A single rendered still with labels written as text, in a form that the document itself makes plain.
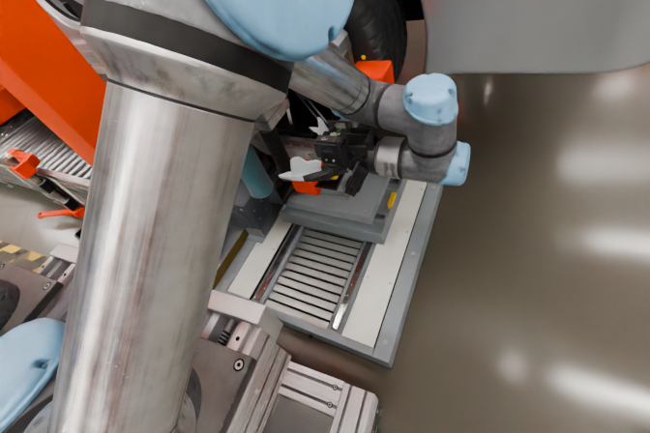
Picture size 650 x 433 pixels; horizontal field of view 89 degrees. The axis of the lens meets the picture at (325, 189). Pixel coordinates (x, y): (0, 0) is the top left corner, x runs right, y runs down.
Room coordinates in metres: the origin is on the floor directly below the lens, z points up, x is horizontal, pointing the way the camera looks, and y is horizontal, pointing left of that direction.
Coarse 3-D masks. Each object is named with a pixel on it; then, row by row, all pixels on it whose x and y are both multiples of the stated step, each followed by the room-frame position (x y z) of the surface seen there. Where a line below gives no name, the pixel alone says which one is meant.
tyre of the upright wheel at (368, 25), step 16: (368, 0) 0.80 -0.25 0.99; (384, 0) 0.84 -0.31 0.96; (400, 0) 0.89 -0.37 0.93; (352, 16) 0.76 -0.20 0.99; (368, 16) 0.76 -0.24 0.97; (384, 16) 0.80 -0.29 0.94; (400, 16) 0.87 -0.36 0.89; (352, 32) 0.77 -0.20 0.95; (368, 32) 0.75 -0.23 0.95; (384, 32) 0.78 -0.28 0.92; (400, 32) 0.85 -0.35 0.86; (352, 48) 0.77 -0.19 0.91; (368, 48) 0.75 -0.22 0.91; (384, 48) 0.76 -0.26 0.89; (400, 48) 0.84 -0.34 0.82; (400, 64) 0.86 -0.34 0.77; (368, 128) 0.78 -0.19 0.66
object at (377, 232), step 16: (400, 192) 0.93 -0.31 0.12; (288, 208) 1.08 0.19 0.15; (384, 208) 0.87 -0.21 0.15; (304, 224) 0.98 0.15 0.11; (320, 224) 0.92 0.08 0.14; (336, 224) 0.87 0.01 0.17; (352, 224) 0.85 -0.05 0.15; (368, 224) 0.82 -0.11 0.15; (384, 224) 0.77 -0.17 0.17; (368, 240) 0.78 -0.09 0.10; (384, 240) 0.75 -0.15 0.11
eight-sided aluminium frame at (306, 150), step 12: (336, 48) 0.71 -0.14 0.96; (348, 48) 0.73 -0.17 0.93; (348, 60) 0.74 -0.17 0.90; (252, 144) 0.98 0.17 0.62; (264, 144) 0.95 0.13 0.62; (288, 144) 0.93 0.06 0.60; (300, 144) 0.90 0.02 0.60; (312, 144) 0.87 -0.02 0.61; (300, 156) 0.86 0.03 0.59; (312, 156) 0.82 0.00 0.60
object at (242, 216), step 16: (272, 160) 1.17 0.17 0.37; (240, 192) 1.01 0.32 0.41; (272, 192) 1.08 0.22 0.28; (240, 208) 0.94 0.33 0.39; (256, 208) 0.96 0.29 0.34; (272, 208) 1.17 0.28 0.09; (240, 224) 0.96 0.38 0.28; (256, 224) 0.93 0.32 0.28; (272, 224) 1.07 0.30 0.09; (256, 240) 1.02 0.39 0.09
